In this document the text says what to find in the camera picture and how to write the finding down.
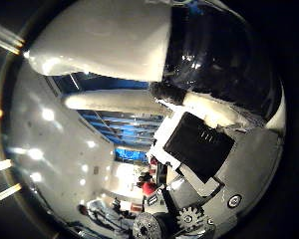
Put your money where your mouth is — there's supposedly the person in red shirt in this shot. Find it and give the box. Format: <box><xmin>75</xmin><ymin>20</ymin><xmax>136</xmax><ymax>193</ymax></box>
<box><xmin>136</xmin><ymin>171</ymin><xmax>157</xmax><ymax>197</ymax></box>

